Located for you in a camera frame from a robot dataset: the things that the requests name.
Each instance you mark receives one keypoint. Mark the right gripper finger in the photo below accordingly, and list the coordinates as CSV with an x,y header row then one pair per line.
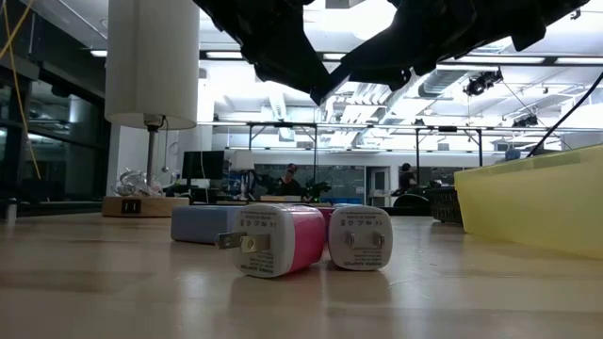
x,y
388,77
353,70

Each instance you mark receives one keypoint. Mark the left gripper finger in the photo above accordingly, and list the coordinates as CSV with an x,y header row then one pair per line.
x,y
297,70

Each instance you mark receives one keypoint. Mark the purple white power adapter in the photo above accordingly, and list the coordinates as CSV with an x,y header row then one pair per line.
x,y
360,237

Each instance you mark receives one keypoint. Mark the periwinkle blue block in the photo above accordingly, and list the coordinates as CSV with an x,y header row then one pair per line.
x,y
202,225

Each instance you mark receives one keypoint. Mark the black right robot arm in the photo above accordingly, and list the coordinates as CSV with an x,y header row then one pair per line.
x,y
551,14

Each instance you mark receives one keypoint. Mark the background black robot arm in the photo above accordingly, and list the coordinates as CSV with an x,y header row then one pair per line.
x,y
318,189

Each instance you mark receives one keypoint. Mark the black office chair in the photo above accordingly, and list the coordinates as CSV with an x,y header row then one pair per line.
x,y
410,202

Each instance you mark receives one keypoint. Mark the black ceiling spotlight cluster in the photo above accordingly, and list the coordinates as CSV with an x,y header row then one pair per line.
x,y
480,85

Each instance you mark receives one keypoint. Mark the person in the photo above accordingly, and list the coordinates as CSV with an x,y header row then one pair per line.
x,y
289,186
512,154
406,179

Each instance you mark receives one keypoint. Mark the small white shade lamp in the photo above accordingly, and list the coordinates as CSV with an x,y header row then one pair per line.
x,y
242,160

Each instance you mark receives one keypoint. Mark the small black ceiling spotlights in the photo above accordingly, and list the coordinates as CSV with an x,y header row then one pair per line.
x,y
525,121

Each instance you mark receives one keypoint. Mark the white shade wooden base lamp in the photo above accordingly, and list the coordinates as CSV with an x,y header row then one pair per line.
x,y
151,70

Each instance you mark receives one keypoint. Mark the black computer monitor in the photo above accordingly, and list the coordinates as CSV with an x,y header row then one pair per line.
x,y
202,165

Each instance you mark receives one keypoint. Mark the pink white power adapter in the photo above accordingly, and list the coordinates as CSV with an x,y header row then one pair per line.
x,y
282,235

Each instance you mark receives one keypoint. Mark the yellow translucent plastic tray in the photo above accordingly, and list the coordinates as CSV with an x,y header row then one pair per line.
x,y
532,202

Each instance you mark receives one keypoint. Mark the crumpled clear plastic wrap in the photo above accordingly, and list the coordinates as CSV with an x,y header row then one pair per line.
x,y
134,182

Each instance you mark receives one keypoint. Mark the black metal frame rig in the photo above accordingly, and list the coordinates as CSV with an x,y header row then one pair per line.
x,y
282,124
417,155

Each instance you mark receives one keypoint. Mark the black ceiling light rail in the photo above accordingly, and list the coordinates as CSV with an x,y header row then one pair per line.
x,y
549,60

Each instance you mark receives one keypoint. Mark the small grey cylinder post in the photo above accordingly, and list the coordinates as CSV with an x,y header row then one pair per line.
x,y
11,212

